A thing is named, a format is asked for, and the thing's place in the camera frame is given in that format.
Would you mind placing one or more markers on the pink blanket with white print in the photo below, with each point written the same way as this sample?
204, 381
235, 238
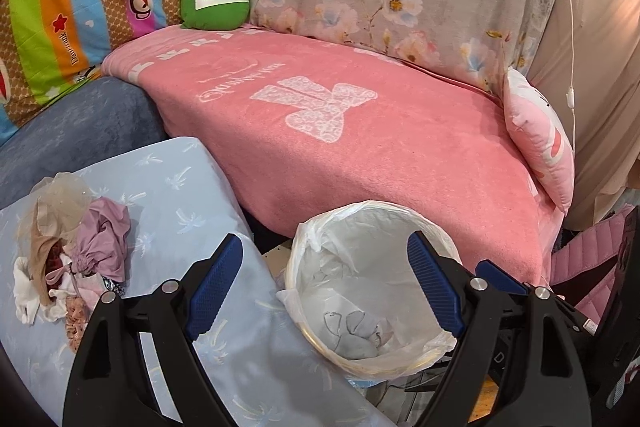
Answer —
350, 157

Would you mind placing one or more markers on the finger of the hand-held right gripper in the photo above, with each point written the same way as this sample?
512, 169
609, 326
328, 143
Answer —
495, 271

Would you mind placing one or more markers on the green round cushion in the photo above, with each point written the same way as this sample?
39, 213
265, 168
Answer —
215, 12

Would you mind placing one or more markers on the pale grey cloth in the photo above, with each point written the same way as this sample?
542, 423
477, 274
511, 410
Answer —
360, 337

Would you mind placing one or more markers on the pink quilted cloth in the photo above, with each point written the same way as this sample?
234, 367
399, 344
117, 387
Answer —
590, 252

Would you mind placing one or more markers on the light blue palm-print cloth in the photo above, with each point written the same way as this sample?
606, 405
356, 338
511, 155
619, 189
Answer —
175, 207

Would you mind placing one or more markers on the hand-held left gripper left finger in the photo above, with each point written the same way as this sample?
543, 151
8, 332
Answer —
220, 277

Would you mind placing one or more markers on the bin with white plastic liner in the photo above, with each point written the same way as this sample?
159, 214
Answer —
360, 257

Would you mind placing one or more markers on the dark red lace cloth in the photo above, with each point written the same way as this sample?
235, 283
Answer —
56, 268

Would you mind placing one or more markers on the blue grey sofa cushion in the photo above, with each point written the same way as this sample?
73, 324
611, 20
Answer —
90, 122

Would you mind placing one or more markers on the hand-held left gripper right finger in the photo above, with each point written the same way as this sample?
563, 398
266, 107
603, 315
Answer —
430, 287

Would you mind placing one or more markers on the peach floral scrunchie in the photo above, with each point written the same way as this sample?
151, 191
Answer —
75, 322

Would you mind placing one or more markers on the white cloth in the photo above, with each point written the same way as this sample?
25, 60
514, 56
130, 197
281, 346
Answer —
27, 292

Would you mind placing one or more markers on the beige sheer mesh cloth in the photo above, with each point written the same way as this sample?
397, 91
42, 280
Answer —
60, 202

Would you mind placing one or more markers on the small pink pillow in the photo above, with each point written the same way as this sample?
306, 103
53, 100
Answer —
540, 142

